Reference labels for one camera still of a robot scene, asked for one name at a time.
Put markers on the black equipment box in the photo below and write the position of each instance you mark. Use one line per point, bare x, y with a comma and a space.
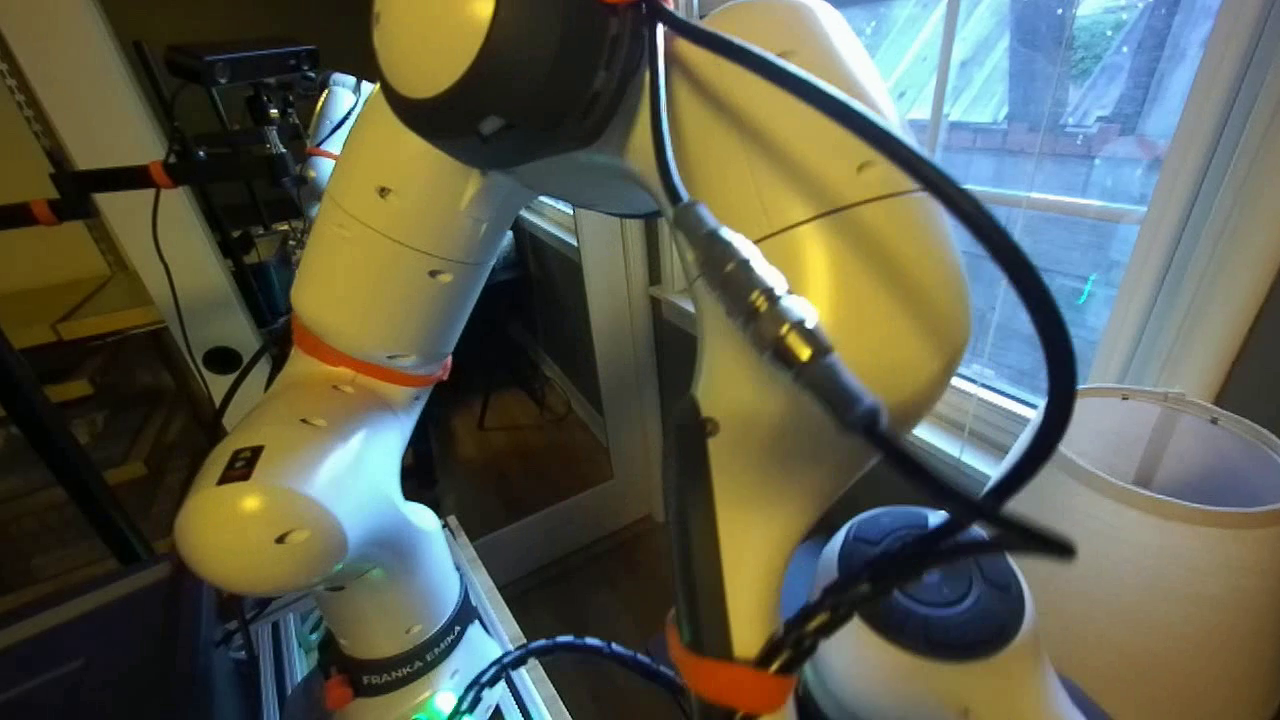
242, 82

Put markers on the white lamp shade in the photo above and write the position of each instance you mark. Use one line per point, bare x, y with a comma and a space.
1173, 603

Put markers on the metal robot mounting table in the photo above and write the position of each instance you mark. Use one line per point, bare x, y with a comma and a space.
518, 625

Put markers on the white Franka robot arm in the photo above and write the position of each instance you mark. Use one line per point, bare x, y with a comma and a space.
827, 267

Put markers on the white framed grid window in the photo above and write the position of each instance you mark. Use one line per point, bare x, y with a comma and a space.
1115, 163

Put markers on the white panel with hole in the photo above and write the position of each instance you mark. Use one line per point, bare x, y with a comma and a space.
127, 82

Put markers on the black metal shelving rack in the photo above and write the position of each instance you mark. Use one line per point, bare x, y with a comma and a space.
52, 454

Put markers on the small orange clip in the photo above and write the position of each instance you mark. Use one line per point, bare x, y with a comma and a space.
43, 214
161, 175

